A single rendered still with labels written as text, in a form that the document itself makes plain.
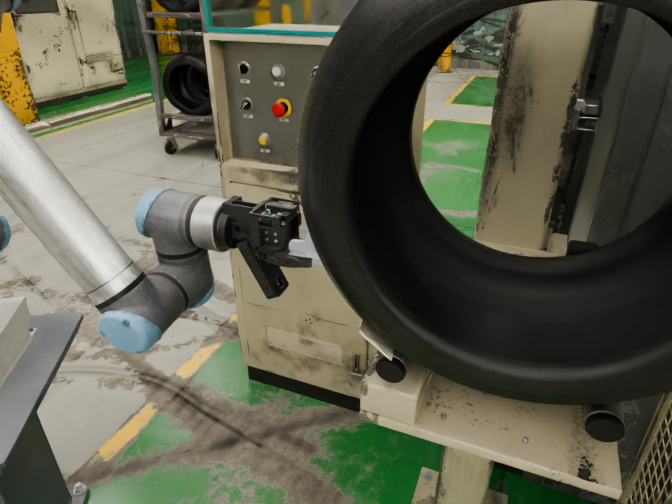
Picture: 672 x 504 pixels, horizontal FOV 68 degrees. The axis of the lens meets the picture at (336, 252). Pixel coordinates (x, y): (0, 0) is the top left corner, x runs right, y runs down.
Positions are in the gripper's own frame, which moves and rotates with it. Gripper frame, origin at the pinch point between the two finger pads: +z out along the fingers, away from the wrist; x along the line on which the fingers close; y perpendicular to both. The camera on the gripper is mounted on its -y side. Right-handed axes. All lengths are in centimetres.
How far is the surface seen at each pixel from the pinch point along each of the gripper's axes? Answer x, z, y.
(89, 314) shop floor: 71, -157, -101
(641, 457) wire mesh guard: 29, 58, -51
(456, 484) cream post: 28, 22, -77
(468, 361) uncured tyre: -12.5, 22.0, -3.1
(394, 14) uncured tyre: -11.8, 10.0, 35.4
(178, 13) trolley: 286, -250, 16
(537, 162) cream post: 27.7, 25.7, 10.6
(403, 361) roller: -8.2, 13.0, -9.6
